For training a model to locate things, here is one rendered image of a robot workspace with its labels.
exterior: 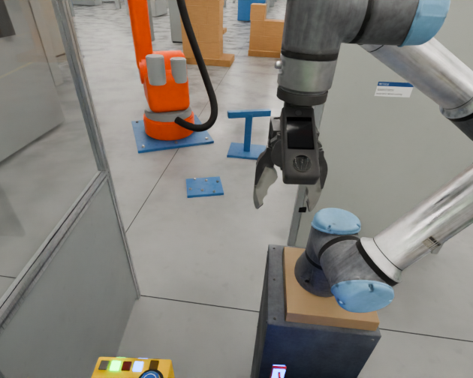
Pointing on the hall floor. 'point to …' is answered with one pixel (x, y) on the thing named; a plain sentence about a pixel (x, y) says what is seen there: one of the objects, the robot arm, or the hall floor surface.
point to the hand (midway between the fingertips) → (284, 208)
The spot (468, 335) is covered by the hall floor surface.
